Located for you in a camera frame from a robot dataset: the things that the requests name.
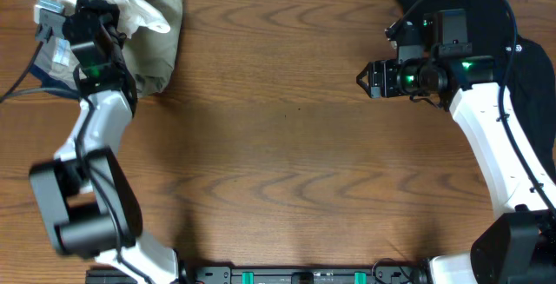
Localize folded khaki trousers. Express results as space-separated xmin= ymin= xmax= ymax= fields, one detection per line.
xmin=31 ymin=0 xmax=183 ymax=97

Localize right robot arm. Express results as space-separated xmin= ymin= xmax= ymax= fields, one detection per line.
xmin=355 ymin=56 xmax=555 ymax=283

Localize black t-shirt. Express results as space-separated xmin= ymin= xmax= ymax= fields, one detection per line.
xmin=396 ymin=0 xmax=555 ymax=177

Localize folded navy garment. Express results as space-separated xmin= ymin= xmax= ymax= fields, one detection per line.
xmin=30 ymin=64 xmax=79 ymax=100

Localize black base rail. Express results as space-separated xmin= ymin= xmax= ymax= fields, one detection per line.
xmin=84 ymin=264 xmax=431 ymax=284

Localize white printed t-shirt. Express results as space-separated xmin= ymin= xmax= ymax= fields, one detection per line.
xmin=47 ymin=0 xmax=171 ymax=39

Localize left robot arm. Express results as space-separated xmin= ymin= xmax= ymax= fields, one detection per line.
xmin=29 ymin=0 xmax=182 ymax=283

